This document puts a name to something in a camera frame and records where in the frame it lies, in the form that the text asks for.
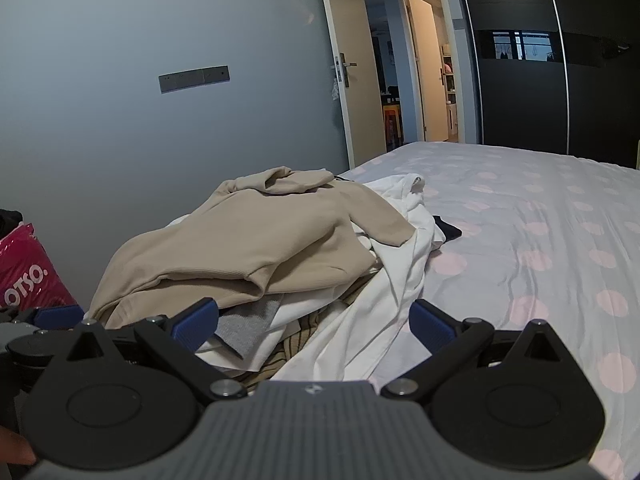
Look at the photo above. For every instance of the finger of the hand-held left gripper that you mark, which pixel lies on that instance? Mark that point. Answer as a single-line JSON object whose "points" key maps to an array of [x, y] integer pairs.
{"points": [[60, 316]]}

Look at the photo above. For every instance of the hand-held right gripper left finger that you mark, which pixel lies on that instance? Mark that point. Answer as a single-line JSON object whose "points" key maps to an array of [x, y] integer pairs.
{"points": [[195, 322]]}

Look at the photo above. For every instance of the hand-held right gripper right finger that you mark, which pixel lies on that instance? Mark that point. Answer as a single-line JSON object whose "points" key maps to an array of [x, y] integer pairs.
{"points": [[430, 327]]}

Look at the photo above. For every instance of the beige sweater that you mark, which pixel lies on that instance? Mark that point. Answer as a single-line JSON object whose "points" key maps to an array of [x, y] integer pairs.
{"points": [[250, 240]]}

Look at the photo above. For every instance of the person's left hand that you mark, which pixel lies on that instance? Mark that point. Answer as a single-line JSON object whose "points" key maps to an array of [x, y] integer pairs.
{"points": [[15, 447]]}

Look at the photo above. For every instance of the grey garment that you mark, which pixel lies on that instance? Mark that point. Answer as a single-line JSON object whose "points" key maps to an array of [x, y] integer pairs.
{"points": [[250, 327]]}

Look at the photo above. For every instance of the red plastic bag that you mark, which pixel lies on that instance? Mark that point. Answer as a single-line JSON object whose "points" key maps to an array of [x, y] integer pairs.
{"points": [[25, 270]]}

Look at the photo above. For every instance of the navy garment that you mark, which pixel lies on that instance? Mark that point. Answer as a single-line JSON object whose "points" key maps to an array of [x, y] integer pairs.
{"points": [[447, 232]]}

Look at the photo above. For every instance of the striped garment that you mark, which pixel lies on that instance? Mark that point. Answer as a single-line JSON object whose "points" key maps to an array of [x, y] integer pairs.
{"points": [[292, 345]]}

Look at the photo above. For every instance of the black cloth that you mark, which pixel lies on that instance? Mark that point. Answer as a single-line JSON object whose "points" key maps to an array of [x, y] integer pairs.
{"points": [[10, 220]]}

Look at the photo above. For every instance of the polka dot bed sheet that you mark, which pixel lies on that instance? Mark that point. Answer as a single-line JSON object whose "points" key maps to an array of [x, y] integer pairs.
{"points": [[525, 240]]}

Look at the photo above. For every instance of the orange stool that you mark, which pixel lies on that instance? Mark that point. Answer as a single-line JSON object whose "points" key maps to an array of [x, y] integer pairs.
{"points": [[392, 120]]}

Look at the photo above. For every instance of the white bedroom door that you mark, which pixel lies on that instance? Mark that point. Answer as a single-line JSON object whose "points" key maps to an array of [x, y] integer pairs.
{"points": [[360, 110]]}

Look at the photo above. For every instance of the black sliding wardrobe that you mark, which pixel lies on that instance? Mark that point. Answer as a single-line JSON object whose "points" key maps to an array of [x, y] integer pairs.
{"points": [[525, 110]]}

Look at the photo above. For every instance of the white hallway shelf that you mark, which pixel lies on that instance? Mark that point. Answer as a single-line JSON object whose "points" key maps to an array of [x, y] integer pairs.
{"points": [[450, 90]]}

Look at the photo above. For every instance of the beige hallway door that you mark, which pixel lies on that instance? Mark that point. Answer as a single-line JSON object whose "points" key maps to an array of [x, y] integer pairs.
{"points": [[430, 60]]}

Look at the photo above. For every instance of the grey wall switch panel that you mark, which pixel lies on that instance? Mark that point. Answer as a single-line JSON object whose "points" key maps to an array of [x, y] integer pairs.
{"points": [[194, 79]]}

